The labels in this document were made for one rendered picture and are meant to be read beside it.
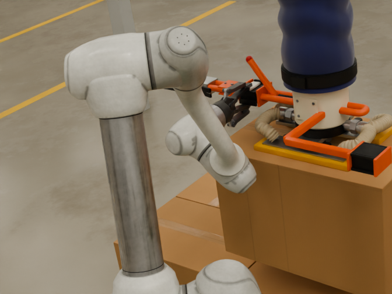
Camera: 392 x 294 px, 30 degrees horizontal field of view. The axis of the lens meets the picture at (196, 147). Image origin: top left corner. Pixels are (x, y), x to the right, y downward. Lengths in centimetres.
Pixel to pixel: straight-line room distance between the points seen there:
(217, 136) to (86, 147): 332
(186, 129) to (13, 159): 329
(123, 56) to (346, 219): 90
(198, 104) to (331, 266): 74
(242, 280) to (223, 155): 42
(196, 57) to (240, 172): 59
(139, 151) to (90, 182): 306
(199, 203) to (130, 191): 147
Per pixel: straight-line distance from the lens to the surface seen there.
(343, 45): 214
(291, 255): 237
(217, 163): 206
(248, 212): 238
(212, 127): 191
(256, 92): 235
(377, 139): 228
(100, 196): 450
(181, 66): 158
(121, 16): 534
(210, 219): 299
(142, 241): 168
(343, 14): 212
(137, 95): 161
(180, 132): 210
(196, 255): 278
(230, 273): 172
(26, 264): 404
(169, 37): 157
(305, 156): 220
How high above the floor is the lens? 209
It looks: 25 degrees down
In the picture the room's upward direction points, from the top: 9 degrees counter-clockwise
